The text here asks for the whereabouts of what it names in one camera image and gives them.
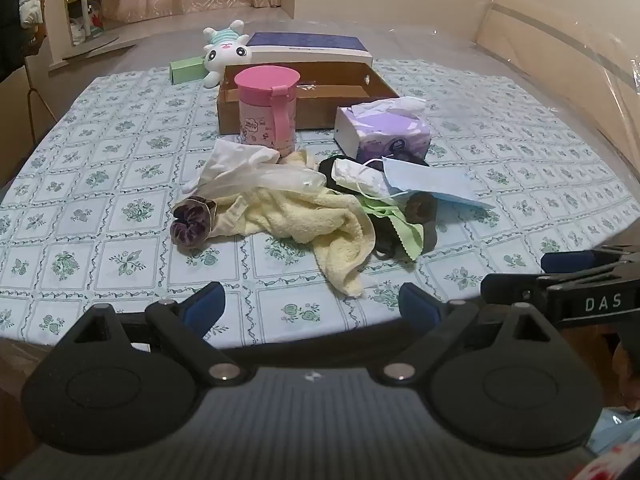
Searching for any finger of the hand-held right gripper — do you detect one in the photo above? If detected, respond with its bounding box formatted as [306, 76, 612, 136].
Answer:
[541, 245, 640, 273]
[481, 273, 551, 306]

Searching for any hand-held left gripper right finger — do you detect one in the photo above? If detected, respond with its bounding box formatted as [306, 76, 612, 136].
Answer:
[384, 282, 561, 387]

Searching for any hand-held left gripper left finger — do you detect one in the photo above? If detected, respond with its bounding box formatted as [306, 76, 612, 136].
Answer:
[75, 282, 247, 387]

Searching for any dark grey embroidered cloth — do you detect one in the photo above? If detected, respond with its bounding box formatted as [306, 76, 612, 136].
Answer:
[372, 210, 438, 261]

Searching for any green cleaning cloth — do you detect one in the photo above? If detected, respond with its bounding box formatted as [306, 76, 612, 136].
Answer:
[356, 195, 426, 262]

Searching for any purple scrunchie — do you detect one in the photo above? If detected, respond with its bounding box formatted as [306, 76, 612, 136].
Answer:
[170, 196, 217, 251]

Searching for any brown scrunchie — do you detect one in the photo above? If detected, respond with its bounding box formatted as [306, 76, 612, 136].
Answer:
[402, 191, 438, 223]

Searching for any blue face mask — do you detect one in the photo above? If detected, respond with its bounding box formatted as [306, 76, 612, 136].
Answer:
[382, 156, 496, 211]

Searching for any yellow towel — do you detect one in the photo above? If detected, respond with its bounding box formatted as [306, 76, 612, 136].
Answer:
[210, 149, 377, 298]

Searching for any white paper towel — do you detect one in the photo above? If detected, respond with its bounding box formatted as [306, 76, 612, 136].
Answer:
[332, 159, 401, 198]

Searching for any white tissue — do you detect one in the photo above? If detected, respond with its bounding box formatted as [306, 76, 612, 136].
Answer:
[181, 139, 281, 196]

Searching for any black strapped cloth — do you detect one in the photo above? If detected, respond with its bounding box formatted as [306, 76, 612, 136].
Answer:
[318, 152, 431, 193]

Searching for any brown cardboard box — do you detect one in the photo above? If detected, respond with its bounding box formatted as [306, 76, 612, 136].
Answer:
[216, 61, 401, 136]

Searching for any light blue cloth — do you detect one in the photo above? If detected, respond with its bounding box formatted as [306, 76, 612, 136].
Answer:
[587, 406, 640, 461]

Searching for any red white printed cloth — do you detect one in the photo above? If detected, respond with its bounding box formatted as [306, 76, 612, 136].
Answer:
[575, 442, 640, 480]

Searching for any floral printed tablecloth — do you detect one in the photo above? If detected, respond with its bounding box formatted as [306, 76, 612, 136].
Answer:
[0, 57, 640, 351]

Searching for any purple tissue pack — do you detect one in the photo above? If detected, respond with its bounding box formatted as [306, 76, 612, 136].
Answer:
[333, 96, 432, 161]

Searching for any pink lidded cup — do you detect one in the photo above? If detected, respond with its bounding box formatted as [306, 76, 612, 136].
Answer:
[235, 65, 302, 153]

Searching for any plastic-covered headboard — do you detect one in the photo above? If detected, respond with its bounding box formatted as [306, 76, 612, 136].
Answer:
[470, 0, 640, 161]

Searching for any small green box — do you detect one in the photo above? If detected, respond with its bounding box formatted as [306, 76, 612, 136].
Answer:
[169, 56, 207, 86]

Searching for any white plush rabbit toy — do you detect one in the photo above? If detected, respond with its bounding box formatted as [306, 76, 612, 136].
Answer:
[202, 20, 251, 88]

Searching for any wooden coat rack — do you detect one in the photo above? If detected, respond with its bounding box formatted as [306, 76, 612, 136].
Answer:
[27, 87, 56, 123]

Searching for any blue and white flat box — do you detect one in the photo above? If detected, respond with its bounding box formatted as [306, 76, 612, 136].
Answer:
[245, 31, 375, 67]

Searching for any white floor stand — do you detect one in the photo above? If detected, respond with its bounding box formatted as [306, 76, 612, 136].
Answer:
[72, 0, 137, 56]

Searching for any black jacket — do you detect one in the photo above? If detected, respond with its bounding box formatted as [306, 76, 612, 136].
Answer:
[0, 0, 31, 81]

